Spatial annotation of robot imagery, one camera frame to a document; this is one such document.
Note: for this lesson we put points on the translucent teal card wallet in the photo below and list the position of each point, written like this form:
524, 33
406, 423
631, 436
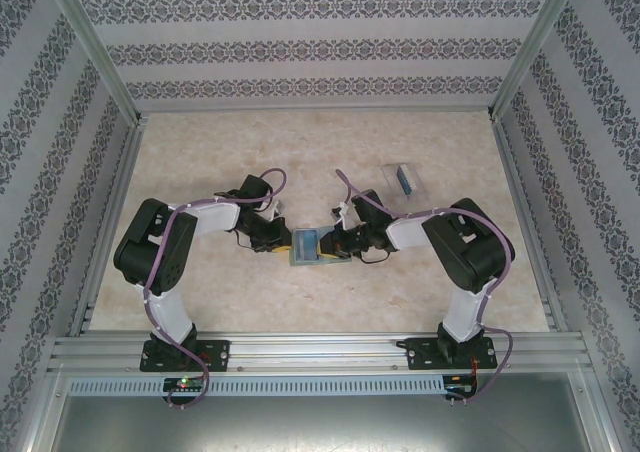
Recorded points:
293, 252

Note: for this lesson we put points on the blue credit card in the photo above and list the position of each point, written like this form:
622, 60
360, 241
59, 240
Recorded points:
306, 246
405, 181

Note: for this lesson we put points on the clear acrylic card stand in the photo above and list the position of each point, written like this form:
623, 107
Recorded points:
421, 184

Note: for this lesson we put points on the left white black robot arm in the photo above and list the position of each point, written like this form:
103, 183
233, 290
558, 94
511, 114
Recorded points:
170, 317

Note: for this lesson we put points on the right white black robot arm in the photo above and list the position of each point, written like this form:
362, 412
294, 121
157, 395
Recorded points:
405, 232

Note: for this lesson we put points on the left controller circuit board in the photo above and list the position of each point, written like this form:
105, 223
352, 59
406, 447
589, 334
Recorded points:
185, 385

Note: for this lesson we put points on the controller circuit board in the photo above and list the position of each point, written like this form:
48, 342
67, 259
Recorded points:
457, 388
185, 385

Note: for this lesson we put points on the right controller circuit board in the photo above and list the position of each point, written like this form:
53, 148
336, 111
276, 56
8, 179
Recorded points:
457, 388

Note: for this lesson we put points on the aluminium mounting rail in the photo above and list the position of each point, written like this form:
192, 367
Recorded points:
320, 352

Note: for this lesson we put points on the aluminium back frame bar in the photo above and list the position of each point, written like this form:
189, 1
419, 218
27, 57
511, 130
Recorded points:
320, 108

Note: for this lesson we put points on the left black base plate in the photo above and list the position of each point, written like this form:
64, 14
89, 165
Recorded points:
217, 354

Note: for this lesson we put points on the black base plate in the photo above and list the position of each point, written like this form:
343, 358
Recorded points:
420, 354
217, 354

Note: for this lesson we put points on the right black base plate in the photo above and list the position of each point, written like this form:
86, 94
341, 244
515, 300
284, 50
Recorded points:
420, 354

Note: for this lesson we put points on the aluminium side rail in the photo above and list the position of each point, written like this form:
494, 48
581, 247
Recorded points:
511, 172
106, 222

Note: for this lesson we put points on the aluminium frame post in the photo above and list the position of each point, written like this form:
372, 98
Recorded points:
37, 417
531, 47
597, 412
89, 47

